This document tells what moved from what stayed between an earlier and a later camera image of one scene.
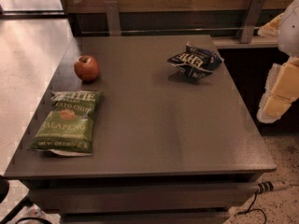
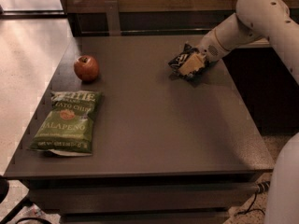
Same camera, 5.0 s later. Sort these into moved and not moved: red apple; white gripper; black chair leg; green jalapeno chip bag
Moved: white gripper
Not moved: black chair leg; red apple; green jalapeno chip bag
